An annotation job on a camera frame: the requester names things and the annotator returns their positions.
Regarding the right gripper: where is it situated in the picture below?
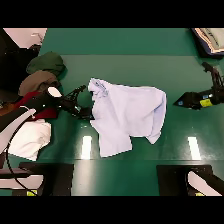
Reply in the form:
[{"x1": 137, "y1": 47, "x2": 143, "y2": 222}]
[{"x1": 173, "y1": 89, "x2": 215, "y2": 111}]

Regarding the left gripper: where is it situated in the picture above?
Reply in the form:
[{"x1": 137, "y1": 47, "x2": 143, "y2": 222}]
[{"x1": 61, "y1": 98, "x2": 97, "y2": 121}]

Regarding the light blue shirt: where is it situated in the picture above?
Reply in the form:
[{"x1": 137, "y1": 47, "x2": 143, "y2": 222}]
[{"x1": 87, "y1": 77, "x2": 168, "y2": 159}]

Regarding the dark blue garment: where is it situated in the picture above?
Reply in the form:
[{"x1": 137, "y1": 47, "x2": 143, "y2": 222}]
[{"x1": 190, "y1": 27, "x2": 224, "y2": 61}]

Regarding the brown garment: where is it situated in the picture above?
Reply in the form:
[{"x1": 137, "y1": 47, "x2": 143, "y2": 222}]
[{"x1": 17, "y1": 70, "x2": 62, "y2": 97}]

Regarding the red garment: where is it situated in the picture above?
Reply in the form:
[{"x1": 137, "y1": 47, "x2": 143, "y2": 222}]
[{"x1": 12, "y1": 91, "x2": 60, "y2": 121}]

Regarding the white garment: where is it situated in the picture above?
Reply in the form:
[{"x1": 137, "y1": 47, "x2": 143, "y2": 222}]
[{"x1": 7, "y1": 119, "x2": 53, "y2": 162}]

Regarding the dark green garment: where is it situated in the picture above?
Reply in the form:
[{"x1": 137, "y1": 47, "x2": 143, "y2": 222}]
[{"x1": 25, "y1": 50, "x2": 67, "y2": 77}]

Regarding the pale striped garment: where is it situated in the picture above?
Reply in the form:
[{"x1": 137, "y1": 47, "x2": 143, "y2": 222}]
[{"x1": 195, "y1": 27, "x2": 224, "y2": 54}]

